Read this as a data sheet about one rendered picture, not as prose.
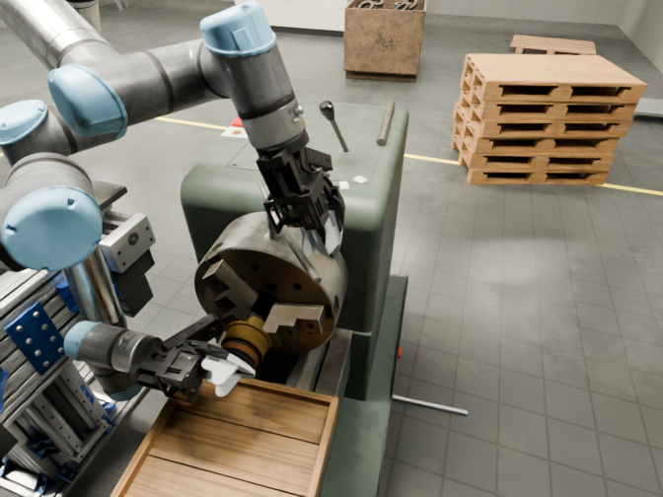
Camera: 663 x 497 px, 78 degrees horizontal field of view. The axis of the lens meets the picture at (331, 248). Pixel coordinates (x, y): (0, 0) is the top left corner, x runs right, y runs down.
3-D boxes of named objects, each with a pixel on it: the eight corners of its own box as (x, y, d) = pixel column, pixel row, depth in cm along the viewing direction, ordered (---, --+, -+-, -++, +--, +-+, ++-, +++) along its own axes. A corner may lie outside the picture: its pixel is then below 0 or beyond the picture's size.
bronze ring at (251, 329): (229, 306, 80) (207, 343, 73) (274, 315, 78) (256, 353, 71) (236, 335, 86) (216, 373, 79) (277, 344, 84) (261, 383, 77)
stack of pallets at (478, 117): (564, 144, 392) (600, 53, 341) (605, 185, 332) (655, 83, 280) (445, 142, 394) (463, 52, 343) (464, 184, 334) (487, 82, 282)
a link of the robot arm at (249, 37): (232, 6, 50) (274, -10, 44) (267, 95, 56) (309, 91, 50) (180, 28, 46) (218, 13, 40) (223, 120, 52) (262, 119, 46)
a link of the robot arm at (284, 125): (253, 103, 55) (307, 88, 52) (266, 134, 58) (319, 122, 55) (229, 124, 49) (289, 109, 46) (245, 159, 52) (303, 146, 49)
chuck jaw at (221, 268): (251, 290, 88) (211, 251, 84) (265, 283, 86) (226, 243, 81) (229, 329, 80) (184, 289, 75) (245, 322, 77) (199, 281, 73)
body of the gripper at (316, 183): (276, 239, 57) (240, 162, 51) (295, 205, 64) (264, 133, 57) (327, 232, 55) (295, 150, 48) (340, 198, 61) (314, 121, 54)
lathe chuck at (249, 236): (217, 306, 105) (206, 205, 84) (335, 337, 101) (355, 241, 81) (200, 333, 98) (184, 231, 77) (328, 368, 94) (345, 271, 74)
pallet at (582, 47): (508, 53, 644) (509, 45, 637) (511, 41, 703) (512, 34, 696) (595, 61, 609) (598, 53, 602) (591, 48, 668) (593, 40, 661)
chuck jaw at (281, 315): (279, 289, 86) (333, 292, 82) (284, 306, 89) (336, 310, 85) (259, 329, 77) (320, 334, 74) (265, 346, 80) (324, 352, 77)
